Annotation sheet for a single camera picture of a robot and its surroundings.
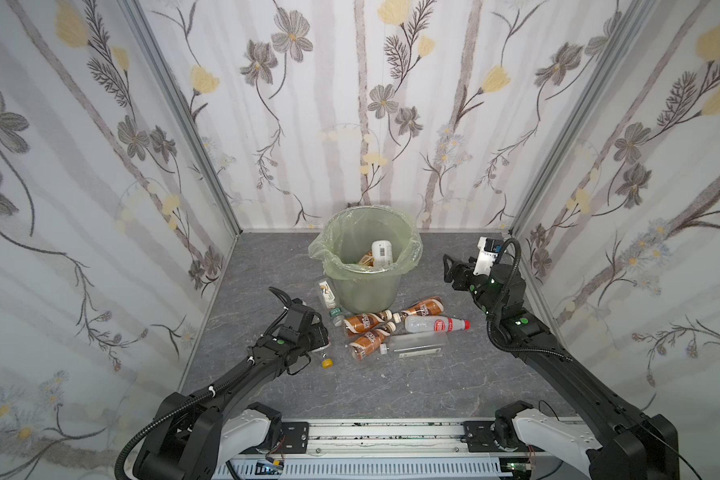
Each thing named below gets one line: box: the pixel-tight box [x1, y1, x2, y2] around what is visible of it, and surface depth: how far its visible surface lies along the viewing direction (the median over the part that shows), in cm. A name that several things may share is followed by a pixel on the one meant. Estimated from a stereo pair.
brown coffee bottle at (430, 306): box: [393, 296, 444, 323], surface depth 95 cm
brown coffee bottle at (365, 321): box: [344, 309, 392, 334], surface depth 92 cm
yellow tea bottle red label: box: [359, 250, 375, 267], surface depth 98 cm
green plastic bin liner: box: [308, 205, 423, 281], surface depth 90 cm
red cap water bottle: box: [404, 315, 471, 334], surface depth 92 cm
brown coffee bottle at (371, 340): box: [349, 321, 397, 360], surface depth 88 cm
